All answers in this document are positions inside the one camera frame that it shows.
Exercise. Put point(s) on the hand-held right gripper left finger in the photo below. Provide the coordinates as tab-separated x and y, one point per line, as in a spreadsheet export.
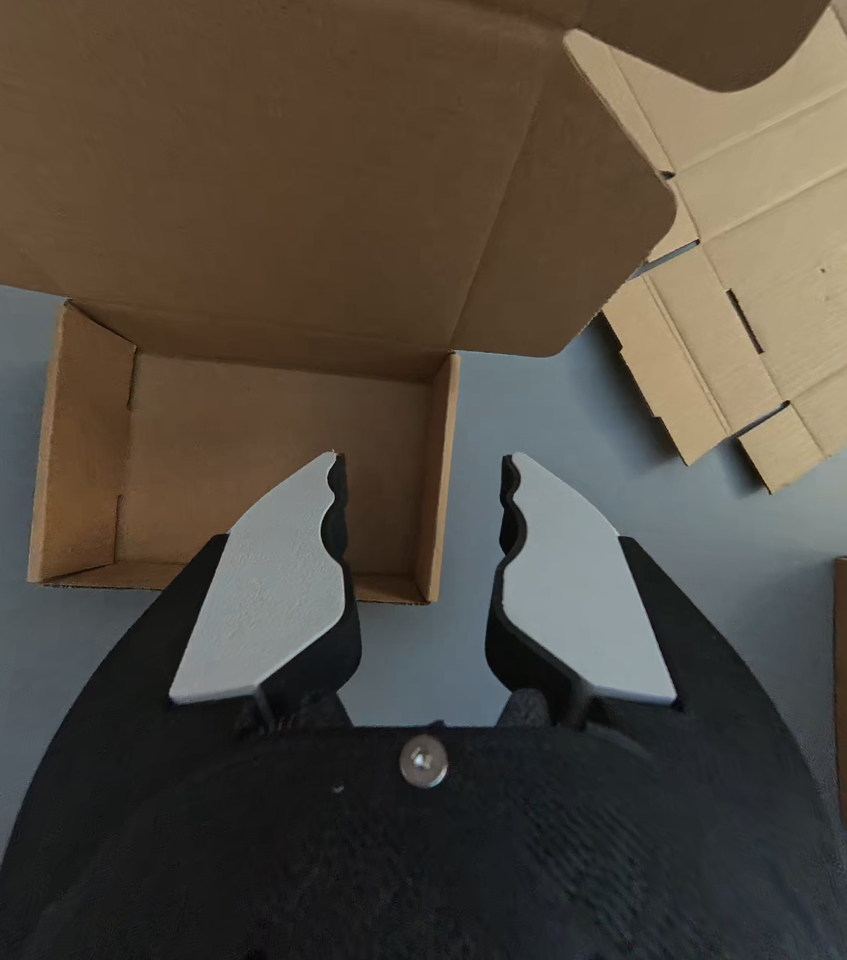
266	592

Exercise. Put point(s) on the flat brown cardboard blank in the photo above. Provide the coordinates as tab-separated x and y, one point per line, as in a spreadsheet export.
791	262

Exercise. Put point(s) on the brown cardboard mailer box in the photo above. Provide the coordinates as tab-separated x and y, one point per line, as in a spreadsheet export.
281	187

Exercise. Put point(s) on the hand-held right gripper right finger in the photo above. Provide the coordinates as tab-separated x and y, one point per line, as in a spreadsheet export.
588	600

